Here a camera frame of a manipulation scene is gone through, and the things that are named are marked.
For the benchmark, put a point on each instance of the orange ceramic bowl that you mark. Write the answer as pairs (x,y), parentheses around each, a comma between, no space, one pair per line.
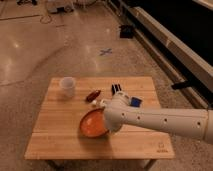
(92,124)

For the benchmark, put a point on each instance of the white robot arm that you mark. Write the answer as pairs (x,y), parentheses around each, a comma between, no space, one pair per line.
(191,123)

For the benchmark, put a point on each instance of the dark red small object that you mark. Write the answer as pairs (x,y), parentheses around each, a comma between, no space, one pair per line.
(93,95)

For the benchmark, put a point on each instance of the translucent plastic cup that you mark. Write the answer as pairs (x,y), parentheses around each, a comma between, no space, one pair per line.
(67,86)

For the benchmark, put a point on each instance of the black box on floor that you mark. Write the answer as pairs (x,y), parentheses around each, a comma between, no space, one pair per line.
(126,31)

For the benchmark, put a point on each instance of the wooden folding table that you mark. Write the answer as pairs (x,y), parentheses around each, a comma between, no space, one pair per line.
(56,132)

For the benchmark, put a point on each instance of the white device on floor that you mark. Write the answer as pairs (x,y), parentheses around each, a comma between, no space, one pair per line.
(53,6)

